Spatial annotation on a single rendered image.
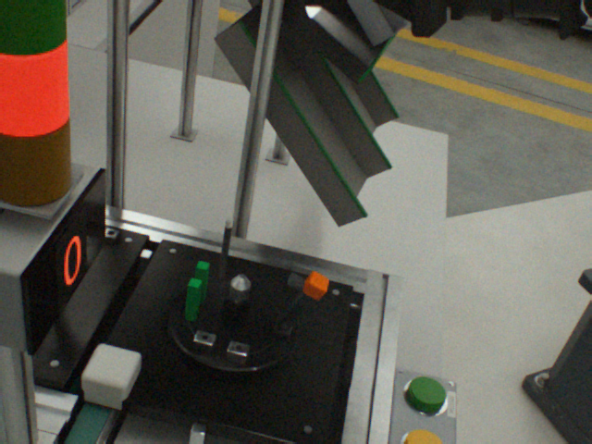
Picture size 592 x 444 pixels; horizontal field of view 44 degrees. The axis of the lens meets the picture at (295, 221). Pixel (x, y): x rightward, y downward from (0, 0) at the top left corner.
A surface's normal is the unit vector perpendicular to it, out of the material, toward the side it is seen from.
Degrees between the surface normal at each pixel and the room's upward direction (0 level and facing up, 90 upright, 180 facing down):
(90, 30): 0
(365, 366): 0
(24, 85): 90
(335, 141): 45
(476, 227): 0
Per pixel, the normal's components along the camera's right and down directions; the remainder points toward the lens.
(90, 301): 0.16, -0.78
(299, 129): -0.34, 0.53
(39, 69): 0.64, 0.55
